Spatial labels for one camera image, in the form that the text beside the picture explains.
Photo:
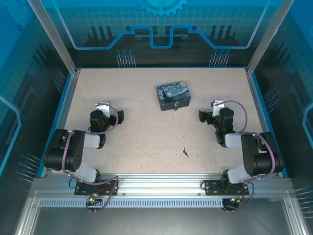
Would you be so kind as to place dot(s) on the small blue padlock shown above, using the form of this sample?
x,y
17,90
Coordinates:
x,y
175,107

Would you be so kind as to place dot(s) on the small metal key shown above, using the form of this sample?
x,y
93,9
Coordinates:
x,y
185,152

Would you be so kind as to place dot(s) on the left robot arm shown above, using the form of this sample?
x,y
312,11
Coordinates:
x,y
73,156

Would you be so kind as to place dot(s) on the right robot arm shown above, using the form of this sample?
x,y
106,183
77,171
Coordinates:
x,y
252,156

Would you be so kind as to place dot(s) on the starry night print box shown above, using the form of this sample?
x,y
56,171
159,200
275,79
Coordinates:
x,y
172,94

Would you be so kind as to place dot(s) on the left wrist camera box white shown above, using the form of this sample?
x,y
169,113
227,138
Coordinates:
x,y
104,107

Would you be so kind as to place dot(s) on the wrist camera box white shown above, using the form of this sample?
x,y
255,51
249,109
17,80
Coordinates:
x,y
217,106
104,107

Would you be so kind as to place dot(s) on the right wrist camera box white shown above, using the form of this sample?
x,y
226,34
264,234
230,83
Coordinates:
x,y
217,106

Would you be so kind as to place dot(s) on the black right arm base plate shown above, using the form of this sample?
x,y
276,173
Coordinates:
x,y
212,188

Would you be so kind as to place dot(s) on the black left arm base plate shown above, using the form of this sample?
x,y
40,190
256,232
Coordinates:
x,y
83,189

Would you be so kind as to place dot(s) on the aluminium mounting rail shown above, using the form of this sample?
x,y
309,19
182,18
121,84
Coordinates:
x,y
159,183

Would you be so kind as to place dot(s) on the aluminium frame post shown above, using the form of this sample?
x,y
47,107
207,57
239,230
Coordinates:
x,y
56,36
269,34

